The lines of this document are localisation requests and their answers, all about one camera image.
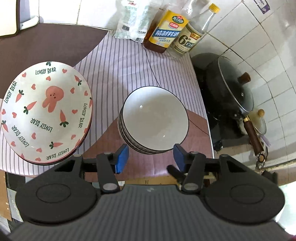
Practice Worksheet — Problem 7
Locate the wall sticker label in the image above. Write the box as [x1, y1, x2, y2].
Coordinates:
[253, 0, 270, 14]

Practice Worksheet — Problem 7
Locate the white vinegar bottle yellow cap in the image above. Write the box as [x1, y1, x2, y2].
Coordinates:
[167, 3, 220, 58]

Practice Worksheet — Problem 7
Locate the cooking wine bottle yellow label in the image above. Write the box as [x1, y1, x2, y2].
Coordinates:
[143, 1, 192, 53]

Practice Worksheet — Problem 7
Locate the black gas stove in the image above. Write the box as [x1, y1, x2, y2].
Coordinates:
[192, 53, 263, 156]

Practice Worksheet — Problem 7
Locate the pink rabbit carrot plate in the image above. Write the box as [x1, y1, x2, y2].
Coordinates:
[1, 61, 93, 165]

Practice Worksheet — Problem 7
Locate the white plastic bag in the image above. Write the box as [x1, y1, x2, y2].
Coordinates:
[111, 1, 162, 43]

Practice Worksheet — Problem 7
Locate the white ribbed bowl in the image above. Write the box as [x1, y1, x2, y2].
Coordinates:
[117, 108, 165, 155]

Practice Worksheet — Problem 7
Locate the striped table cover mat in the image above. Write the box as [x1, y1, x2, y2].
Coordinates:
[0, 22, 216, 183]

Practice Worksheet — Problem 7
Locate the blue egg plate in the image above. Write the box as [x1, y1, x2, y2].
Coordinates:
[73, 108, 93, 151]

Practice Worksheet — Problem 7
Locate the black wok with handle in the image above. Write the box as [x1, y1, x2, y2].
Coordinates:
[192, 53, 268, 163]

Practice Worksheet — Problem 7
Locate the white cutting board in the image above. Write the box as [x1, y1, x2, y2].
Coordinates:
[1, 1, 39, 38]

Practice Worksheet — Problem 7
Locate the glass wok lid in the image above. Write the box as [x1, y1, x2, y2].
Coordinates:
[218, 56, 254, 113]

